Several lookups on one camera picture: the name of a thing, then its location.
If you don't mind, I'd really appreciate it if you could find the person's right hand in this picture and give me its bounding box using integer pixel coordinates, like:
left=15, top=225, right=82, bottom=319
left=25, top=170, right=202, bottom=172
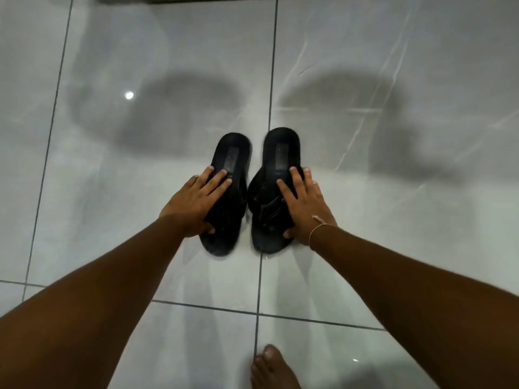
left=277, top=166, right=338, bottom=246

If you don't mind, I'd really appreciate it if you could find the person's left hand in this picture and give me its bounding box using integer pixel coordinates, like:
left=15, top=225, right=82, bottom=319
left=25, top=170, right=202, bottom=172
left=159, top=166, right=233, bottom=239

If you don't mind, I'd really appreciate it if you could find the black sandal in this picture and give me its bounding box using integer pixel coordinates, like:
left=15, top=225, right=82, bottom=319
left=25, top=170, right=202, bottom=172
left=199, top=132, right=253, bottom=257
left=247, top=127, right=305, bottom=255

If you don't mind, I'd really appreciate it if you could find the person's right forearm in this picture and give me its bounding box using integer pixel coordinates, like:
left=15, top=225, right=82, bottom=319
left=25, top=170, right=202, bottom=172
left=310, top=224, right=519, bottom=389

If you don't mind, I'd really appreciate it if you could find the person's left forearm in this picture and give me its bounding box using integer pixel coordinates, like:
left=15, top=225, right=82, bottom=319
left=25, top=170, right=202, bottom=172
left=0, top=216, right=188, bottom=389

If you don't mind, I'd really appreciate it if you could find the person's left foot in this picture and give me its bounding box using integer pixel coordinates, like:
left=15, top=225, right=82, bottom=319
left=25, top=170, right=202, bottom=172
left=250, top=344, right=303, bottom=389

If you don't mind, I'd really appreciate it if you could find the thin string bracelet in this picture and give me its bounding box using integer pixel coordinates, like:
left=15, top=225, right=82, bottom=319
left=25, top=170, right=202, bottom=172
left=308, top=215, right=331, bottom=250

